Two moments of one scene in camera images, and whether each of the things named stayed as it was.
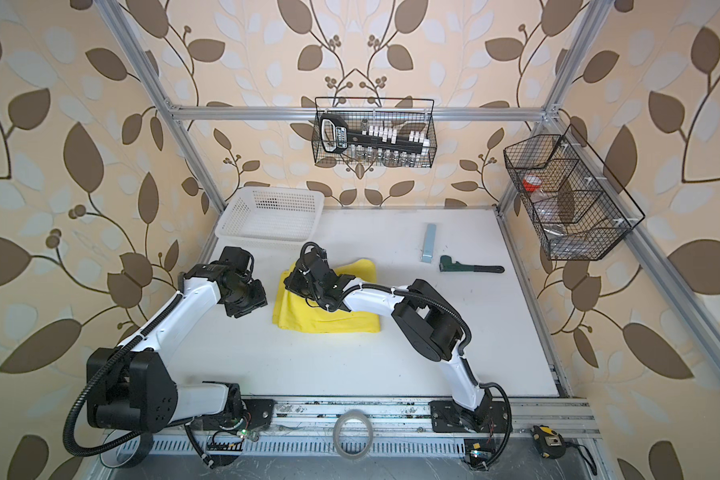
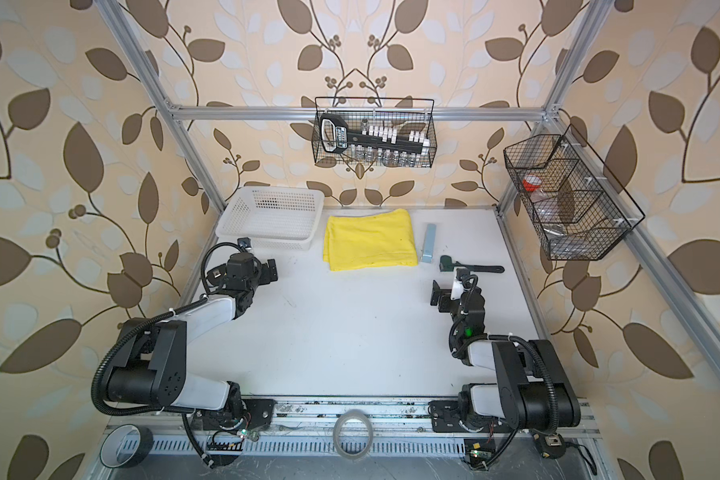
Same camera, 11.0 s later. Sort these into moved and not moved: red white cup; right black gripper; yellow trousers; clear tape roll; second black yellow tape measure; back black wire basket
Moved: yellow trousers; right black gripper
Not moved: clear tape roll; back black wire basket; second black yellow tape measure; red white cup
